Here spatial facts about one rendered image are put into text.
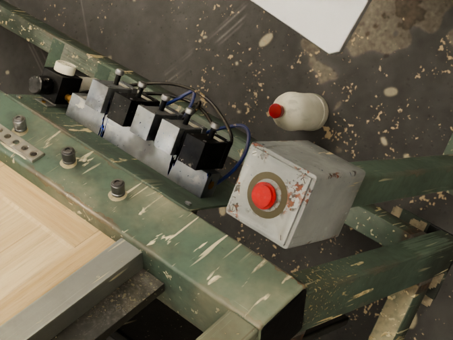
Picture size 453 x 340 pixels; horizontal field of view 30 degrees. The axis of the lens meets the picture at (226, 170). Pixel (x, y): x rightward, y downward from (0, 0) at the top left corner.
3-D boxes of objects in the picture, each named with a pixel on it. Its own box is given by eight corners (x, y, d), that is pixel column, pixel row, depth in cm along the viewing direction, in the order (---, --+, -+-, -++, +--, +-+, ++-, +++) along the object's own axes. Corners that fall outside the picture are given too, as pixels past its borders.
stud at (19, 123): (29, 129, 162) (27, 117, 160) (19, 135, 160) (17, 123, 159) (21, 124, 163) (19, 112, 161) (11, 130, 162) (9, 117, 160)
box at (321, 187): (369, 171, 133) (315, 176, 118) (340, 237, 136) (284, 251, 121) (309, 138, 139) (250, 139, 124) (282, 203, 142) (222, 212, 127)
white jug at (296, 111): (336, 102, 218) (298, 100, 202) (321, 137, 221) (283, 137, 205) (305, 87, 223) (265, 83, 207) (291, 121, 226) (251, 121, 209)
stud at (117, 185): (128, 193, 149) (127, 181, 147) (118, 201, 147) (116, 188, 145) (118, 187, 150) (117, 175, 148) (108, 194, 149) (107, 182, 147)
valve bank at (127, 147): (288, 135, 161) (216, 137, 141) (261, 202, 165) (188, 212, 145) (108, 39, 186) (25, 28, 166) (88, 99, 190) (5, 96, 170)
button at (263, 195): (285, 189, 121) (278, 189, 120) (275, 213, 122) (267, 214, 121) (263, 176, 123) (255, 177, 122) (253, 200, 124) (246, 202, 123)
